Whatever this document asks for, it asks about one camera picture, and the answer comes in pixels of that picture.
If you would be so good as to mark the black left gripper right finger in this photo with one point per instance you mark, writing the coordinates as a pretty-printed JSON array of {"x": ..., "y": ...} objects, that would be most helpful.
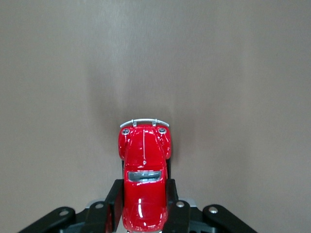
[{"x": 176, "y": 218}]

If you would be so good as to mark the red beetle toy car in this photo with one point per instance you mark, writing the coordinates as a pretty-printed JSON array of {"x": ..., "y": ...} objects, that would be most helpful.
[{"x": 143, "y": 194}]

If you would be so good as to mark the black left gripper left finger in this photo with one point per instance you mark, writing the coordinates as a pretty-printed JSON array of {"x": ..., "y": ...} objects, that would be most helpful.
[{"x": 114, "y": 201}]

